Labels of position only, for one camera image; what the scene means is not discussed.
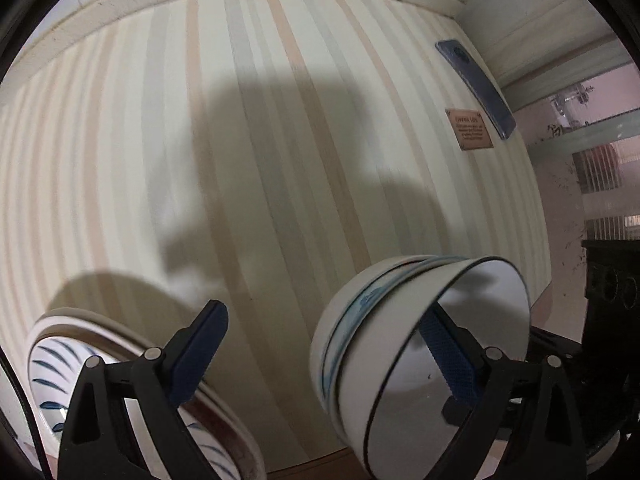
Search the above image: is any blue striped white plate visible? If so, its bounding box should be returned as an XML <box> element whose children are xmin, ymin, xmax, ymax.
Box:
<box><xmin>27</xmin><ymin>300</ymin><xmax>267</xmax><ymax>479</ymax></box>

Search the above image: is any white bowl dark rim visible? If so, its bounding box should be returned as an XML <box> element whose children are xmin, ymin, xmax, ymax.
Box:
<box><xmin>337</xmin><ymin>257</ymin><xmax>530</xmax><ymax>479</ymax></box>

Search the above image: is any white bowl blue pattern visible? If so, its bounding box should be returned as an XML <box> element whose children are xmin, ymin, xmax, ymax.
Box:
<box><xmin>322</xmin><ymin>254</ymin><xmax>469</xmax><ymax>413</ymax></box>

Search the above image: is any brown label patch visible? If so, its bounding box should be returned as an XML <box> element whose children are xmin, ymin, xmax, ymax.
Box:
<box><xmin>446</xmin><ymin>108</ymin><xmax>494</xmax><ymax>151</ymax></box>

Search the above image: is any striped table cloth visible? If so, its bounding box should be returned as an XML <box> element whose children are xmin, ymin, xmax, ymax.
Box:
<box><xmin>1</xmin><ymin>0</ymin><xmax>551</xmax><ymax>471</ymax></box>

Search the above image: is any blue smartphone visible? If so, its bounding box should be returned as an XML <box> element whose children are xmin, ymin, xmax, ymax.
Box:
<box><xmin>435</xmin><ymin>39</ymin><xmax>516</xmax><ymax>140</ymax></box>

